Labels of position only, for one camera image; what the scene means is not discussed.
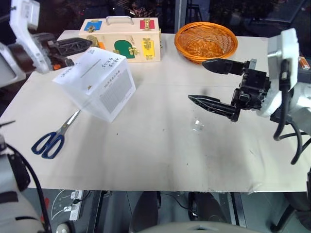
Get white box with slot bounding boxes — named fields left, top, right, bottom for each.
left=52, top=46, right=137, bottom=123

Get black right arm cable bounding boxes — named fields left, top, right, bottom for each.
left=273, top=59, right=311, bottom=166

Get blue handled scissors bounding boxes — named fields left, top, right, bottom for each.
left=31, top=109, right=82, bottom=160

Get orange wicker basket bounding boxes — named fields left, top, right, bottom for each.
left=174, top=21, right=239, bottom=65

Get small orange object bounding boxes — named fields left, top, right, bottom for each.
left=298, top=56, right=311, bottom=71

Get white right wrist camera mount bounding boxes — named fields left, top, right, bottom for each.
left=257, top=27, right=300, bottom=117

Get grey vertical post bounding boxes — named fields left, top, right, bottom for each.
left=174, top=0, right=188, bottom=34

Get small clear plastic piece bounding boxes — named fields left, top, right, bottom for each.
left=191, top=117, right=205, bottom=132

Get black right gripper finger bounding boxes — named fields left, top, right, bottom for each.
left=187, top=94, right=242, bottom=122
left=201, top=58, right=251, bottom=76

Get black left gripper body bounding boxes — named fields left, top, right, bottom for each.
left=33, top=33, right=61, bottom=71

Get wooden lock latch box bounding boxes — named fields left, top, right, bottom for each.
left=79, top=16, right=162, bottom=64

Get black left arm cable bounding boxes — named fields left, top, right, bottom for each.
left=4, top=142, right=53, bottom=233

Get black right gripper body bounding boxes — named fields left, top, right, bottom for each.
left=230, top=59, right=272, bottom=112

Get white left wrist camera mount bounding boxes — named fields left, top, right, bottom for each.
left=9, top=0, right=53, bottom=74

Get white power strip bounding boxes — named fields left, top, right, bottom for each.
left=69, top=190, right=85, bottom=222

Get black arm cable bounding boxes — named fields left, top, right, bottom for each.
left=4, top=142, right=53, bottom=233
left=273, top=59, right=311, bottom=166

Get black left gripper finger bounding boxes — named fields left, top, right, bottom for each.
left=56, top=37, right=94, bottom=56
left=52, top=56, right=75, bottom=71

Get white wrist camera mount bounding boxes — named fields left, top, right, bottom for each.
left=257, top=27, right=300, bottom=117
left=9, top=0, right=53, bottom=74

